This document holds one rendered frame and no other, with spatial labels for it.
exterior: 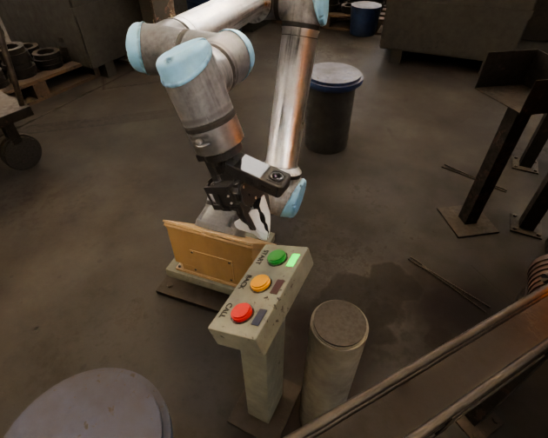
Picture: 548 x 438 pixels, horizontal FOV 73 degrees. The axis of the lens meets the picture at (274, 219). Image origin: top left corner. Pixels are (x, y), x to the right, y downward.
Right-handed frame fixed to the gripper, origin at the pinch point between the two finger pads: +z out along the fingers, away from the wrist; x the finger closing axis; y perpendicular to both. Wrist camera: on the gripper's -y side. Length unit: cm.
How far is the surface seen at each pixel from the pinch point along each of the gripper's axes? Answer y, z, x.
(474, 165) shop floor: -23, 79, -158
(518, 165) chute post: -44, 86, -168
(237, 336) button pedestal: -1.5, 7.1, 19.5
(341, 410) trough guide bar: -25.5, 0.9, 28.8
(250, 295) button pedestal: 0.6, 6.7, 10.6
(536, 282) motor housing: -47, 35, -29
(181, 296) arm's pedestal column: 63, 45, -13
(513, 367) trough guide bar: -42.2, 9.7, 12.6
